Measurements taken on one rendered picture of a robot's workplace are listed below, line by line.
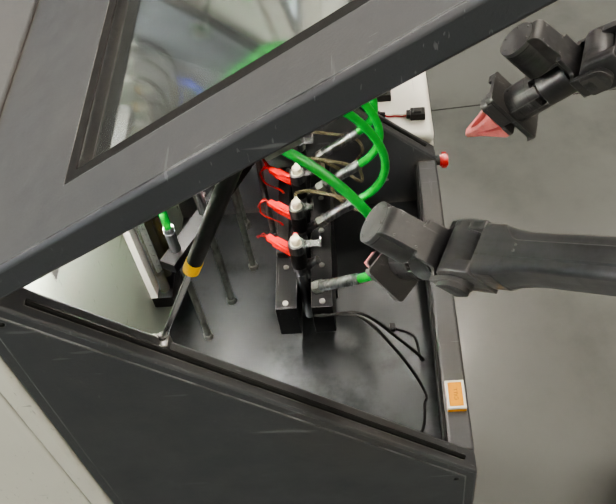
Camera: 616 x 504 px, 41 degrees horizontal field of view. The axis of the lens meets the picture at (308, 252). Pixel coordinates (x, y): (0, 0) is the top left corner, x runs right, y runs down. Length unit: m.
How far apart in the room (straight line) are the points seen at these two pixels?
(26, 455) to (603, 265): 0.85
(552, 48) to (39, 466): 0.95
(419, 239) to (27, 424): 0.58
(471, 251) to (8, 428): 0.67
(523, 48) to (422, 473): 0.63
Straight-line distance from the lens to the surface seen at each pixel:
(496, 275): 0.92
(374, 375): 1.53
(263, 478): 1.31
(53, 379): 1.08
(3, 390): 1.13
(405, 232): 0.98
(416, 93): 1.78
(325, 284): 1.28
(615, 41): 1.21
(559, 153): 3.06
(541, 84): 1.27
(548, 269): 0.87
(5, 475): 1.38
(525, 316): 2.61
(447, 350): 1.41
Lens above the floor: 2.15
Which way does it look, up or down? 51 degrees down
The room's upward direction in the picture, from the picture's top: 10 degrees counter-clockwise
